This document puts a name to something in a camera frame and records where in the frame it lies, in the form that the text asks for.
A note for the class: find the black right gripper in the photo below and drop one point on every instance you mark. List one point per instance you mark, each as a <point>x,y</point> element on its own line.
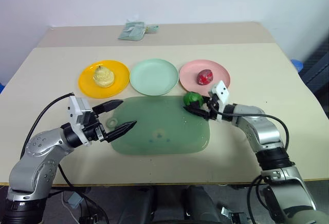
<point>212,108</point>

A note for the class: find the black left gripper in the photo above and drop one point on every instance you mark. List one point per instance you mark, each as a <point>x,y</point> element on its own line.
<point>93,130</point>

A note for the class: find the green round fruit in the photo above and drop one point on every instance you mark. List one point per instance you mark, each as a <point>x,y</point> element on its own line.
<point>192,97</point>

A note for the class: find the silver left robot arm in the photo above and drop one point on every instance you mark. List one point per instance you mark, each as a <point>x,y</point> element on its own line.
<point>38,144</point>

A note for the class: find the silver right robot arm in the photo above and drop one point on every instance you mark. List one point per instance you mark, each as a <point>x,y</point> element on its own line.
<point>267,131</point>

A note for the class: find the pink plate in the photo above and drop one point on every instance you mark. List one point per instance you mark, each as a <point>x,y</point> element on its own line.
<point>190,72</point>

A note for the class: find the yellow plate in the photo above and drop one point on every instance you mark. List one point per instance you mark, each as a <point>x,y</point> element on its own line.
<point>118,80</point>

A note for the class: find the light green plate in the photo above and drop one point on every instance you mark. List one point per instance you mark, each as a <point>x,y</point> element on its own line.
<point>154,77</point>

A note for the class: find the red fruit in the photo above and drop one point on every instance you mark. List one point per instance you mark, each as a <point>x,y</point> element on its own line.
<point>204,77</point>

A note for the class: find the yellow pear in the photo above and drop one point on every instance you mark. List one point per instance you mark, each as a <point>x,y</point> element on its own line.
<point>103,77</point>

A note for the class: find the translucent green cutting board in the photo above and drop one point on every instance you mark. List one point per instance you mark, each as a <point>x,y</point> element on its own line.
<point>159,116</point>

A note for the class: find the green plastic bag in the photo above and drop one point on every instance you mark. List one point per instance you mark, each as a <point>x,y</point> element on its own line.
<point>131,31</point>

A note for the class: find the blue round object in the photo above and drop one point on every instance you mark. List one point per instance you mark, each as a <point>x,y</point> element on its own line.
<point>297,66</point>

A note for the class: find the small black silver clamp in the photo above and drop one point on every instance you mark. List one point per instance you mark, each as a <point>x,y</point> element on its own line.
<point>231,213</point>

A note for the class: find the black mesh chair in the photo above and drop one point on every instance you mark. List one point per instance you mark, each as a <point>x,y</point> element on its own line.
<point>317,62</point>

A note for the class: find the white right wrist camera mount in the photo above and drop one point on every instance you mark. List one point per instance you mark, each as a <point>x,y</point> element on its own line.
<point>221,90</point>

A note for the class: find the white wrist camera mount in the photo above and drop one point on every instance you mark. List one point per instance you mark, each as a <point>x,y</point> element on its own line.
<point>77,108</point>
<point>221,90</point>

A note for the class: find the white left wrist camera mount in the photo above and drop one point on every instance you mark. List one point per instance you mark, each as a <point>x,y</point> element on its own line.
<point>77,108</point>

